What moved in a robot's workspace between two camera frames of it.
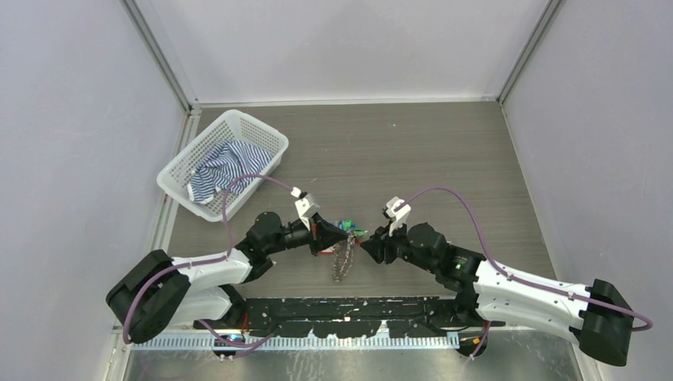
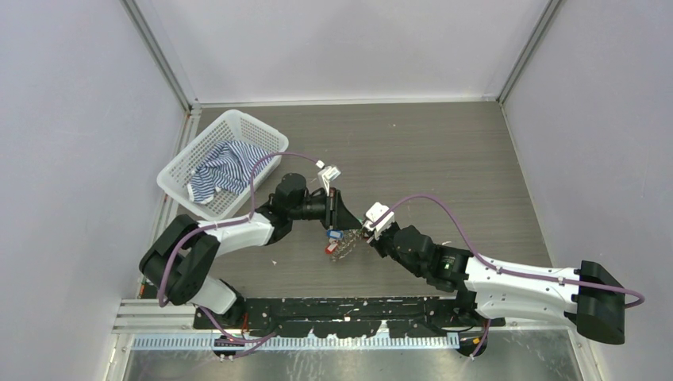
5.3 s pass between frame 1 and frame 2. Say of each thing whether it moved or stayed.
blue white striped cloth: stayed
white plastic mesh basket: stayed
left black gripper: moved
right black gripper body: stayed
